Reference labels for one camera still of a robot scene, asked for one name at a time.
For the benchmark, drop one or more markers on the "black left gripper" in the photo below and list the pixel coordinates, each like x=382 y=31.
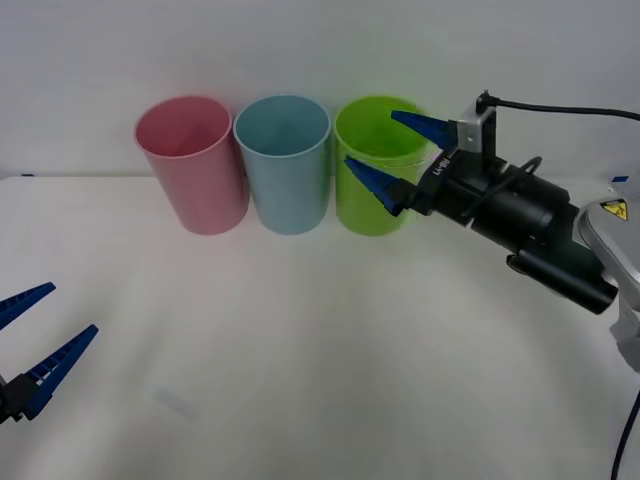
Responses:
x=4 y=400

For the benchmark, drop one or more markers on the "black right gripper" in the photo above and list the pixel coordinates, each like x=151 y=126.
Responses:
x=457 y=190

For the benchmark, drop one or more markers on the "green plastic bin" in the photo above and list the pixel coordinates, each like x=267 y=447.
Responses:
x=360 y=210

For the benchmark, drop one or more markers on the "pink plastic bin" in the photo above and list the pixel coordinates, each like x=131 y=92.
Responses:
x=200 y=190

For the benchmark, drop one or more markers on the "pale blue plastic bin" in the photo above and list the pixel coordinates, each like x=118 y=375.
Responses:
x=290 y=195

